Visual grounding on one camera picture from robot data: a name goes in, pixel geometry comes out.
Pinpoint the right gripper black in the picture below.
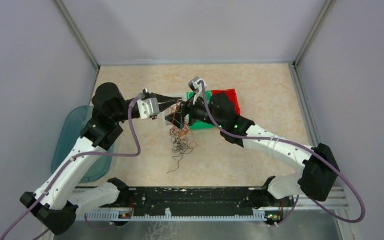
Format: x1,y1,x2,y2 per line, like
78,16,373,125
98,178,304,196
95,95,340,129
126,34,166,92
165,92,225,130

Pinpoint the cable pile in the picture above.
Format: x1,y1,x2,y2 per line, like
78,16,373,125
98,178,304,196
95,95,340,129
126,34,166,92
166,102,198,175

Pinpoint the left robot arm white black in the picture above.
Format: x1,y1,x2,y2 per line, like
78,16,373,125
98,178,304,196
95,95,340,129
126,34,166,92
20,82,179,236

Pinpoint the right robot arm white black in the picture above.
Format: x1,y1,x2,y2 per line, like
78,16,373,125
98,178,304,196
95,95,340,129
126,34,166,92
165,92,340,206

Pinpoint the white plastic bin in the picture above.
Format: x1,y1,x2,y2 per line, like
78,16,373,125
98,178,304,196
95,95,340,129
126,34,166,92
161,92,187,130

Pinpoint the green plastic bin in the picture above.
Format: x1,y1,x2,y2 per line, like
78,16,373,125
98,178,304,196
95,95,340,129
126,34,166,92
186,90,214,131

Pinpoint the red plastic bin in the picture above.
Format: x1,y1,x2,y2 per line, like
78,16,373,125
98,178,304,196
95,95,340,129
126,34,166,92
209,88,241,115

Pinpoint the teal plastic container lid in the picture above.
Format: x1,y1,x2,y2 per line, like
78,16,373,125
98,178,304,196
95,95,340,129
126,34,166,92
51,105,113,184

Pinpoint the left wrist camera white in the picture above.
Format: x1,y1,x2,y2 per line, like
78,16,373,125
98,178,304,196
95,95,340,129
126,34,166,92
137,97,161,120

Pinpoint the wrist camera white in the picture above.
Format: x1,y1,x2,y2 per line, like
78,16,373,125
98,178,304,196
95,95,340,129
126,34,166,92
188,76,207,105
137,97,161,120

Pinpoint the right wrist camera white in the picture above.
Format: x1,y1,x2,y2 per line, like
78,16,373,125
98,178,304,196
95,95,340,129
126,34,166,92
188,76,207,105

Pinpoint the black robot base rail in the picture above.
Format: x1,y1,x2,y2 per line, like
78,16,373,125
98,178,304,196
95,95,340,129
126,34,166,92
105,187,295,217

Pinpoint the aluminium frame post left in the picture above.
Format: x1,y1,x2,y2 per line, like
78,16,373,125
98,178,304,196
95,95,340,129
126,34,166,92
53,0,101,71

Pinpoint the aluminium frame post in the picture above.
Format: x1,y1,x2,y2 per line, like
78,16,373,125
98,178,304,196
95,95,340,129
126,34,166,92
53,0,101,71
293,0,336,69

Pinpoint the white slotted cable duct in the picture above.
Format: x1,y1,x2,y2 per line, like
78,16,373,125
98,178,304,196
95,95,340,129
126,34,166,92
76,208,268,222

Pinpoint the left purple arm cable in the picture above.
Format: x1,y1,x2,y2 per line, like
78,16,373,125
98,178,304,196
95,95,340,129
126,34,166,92
0,94,147,240

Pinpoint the aluminium frame post right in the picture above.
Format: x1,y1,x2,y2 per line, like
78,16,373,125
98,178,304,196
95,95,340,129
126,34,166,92
293,0,336,69

